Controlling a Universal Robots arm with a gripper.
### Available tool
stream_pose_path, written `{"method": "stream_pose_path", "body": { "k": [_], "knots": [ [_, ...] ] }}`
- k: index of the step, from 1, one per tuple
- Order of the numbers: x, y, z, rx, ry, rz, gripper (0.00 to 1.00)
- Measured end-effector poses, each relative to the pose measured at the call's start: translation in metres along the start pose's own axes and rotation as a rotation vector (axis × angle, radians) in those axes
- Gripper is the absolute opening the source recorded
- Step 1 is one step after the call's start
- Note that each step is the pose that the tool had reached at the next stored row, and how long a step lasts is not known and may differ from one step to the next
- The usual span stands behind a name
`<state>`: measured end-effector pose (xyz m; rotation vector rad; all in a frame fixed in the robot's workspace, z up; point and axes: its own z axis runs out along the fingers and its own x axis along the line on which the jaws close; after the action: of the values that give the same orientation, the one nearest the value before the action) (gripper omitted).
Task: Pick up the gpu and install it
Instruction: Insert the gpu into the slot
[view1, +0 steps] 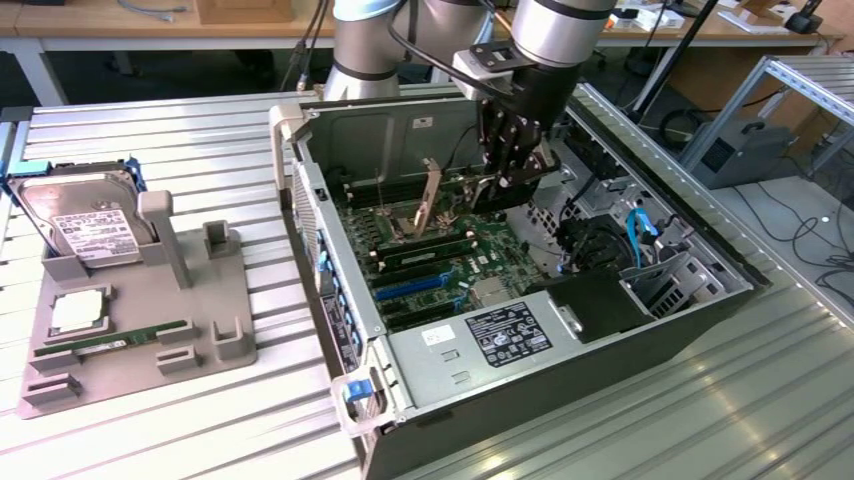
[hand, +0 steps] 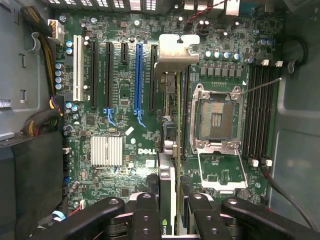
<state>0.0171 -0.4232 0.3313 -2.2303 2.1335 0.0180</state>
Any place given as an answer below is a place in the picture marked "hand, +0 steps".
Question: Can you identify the thin metal locking lever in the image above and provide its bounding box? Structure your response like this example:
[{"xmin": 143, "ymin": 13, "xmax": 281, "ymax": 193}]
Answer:
[{"xmin": 238, "ymin": 77, "xmax": 283, "ymax": 96}]

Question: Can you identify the silver chipset heatsink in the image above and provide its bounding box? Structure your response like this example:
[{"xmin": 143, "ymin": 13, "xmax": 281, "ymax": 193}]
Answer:
[{"xmin": 90, "ymin": 136, "xmax": 124, "ymax": 168}]

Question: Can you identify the open black PC case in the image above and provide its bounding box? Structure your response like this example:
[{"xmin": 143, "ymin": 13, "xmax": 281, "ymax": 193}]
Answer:
[{"xmin": 0, "ymin": 0, "xmax": 320, "ymax": 240}]

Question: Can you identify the short black expansion slot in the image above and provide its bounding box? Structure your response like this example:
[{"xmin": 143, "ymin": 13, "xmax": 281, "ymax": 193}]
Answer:
[{"xmin": 120, "ymin": 42, "xmax": 129, "ymax": 64}]

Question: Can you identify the CPU socket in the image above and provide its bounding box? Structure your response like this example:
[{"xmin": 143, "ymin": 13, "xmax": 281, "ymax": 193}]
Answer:
[{"xmin": 191, "ymin": 83, "xmax": 245, "ymax": 151}]

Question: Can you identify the black plastic shroud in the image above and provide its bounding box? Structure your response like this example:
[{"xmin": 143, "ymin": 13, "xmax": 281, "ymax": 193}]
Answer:
[{"xmin": 0, "ymin": 131, "xmax": 65, "ymax": 240}]

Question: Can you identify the green motherboard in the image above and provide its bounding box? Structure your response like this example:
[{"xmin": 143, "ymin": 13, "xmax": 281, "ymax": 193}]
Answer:
[{"xmin": 53, "ymin": 9, "xmax": 283, "ymax": 216}]

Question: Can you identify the black RAM slot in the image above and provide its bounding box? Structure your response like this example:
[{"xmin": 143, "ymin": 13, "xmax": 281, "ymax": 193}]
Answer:
[
  {"xmin": 184, "ymin": 65, "xmax": 192, "ymax": 161},
  {"xmin": 266, "ymin": 59, "xmax": 284, "ymax": 168},
  {"xmin": 246, "ymin": 65, "xmax": 254, "ymax": 165},
  {"xmin": 179, "ymin": 65, "xmax": 186, "ymax": 161},
  {"xmin": 259, "ymin": 59, "xmax": 269, "ymax": 163},
  {"xmin": 252, "ymin": 65, "xmax": 261, "ymax": 167}
]

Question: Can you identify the white power connector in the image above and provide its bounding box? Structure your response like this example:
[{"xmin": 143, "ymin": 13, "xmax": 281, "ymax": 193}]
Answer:
[{"xmin": 46, "ymin": 19, "xmax": 65, "ymax": 46}]

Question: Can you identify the sleeved power wire bundle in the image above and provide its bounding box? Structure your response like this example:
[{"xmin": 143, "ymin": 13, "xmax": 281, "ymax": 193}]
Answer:
[{"xmin": 19, "ymin": 5, "xmax": 65, "ymax": 138}]

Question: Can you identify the blue disk wire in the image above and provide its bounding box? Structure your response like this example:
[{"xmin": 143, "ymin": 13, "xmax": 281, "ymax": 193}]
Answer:
[{"xmin": 37, "ymin": 209, "xmax": 67, "ymax": 229}]

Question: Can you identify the black wire with clip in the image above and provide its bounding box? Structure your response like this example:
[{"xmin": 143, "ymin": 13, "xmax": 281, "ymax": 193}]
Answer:
[{"xmin": 282, "ymin": 37, "xmax": 309, "ymax": 76}]

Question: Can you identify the long black expansion slot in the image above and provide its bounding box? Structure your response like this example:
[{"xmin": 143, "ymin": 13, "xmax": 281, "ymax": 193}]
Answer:
[
  {"xmin": 149, "ymin": 44, "xmax": 159, "ymax": 111},
  {"xmin": 103, "ymin": 41, "xmax": 117, "ymax": 127},
  {"xmin": 90, "ymin": 41, "xmax": 99, "ymax": 109}
]

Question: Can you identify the red black twisted wire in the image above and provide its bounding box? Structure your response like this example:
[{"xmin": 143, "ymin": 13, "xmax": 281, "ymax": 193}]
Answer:
[
  {"xmin": 186, "ymin": 0, "xmax": 232, "ymax": 25},
  {"xmin": 261, "ymin": 162, "xmax": 313, "ymax": 233}
]

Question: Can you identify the blue expansion slot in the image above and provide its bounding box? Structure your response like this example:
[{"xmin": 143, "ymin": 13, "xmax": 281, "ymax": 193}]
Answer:
[{"xmin": 133, "ymin": 43, "xmax": 147, "ymax": 128}]

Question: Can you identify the metal socket cover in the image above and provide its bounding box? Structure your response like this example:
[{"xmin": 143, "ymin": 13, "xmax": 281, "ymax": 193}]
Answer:
[{"xmin": 197, "ymin": 146, "xmax": 250, "ymax": 191}]

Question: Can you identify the white expansion slot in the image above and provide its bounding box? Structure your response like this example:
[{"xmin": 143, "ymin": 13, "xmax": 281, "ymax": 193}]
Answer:
[{"xmin": 73, "ymin": 34, "xmax": 85, "ymax": 102}]

